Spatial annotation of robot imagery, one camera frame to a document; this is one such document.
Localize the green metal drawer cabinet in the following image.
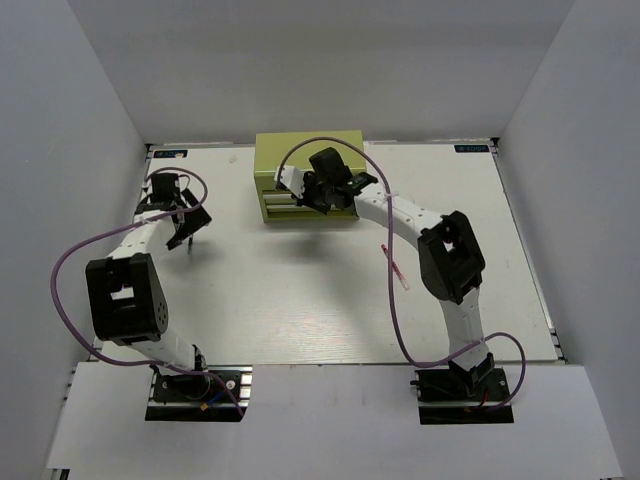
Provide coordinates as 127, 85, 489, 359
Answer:
253, 130, 367, 223

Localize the red pen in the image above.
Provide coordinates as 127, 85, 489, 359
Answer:
381, 244, 410, 291

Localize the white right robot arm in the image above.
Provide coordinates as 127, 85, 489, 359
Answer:
283, 147, 494, 399

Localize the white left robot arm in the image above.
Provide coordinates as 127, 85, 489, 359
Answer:
85, 169, 212, 399

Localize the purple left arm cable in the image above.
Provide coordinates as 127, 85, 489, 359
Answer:
51, 168, 246, 420

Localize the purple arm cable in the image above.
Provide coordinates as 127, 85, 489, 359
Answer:
277, 135, 527, 412
51, 168, 246, 420

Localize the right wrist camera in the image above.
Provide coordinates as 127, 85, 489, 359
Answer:
274, 165, 305, 199

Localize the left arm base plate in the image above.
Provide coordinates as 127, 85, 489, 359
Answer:
145, 366, 253, 423

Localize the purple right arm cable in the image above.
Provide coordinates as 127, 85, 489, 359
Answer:
277, 135, 527, 412

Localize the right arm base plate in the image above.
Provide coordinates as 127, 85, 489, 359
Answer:
410, 368, 514, 426

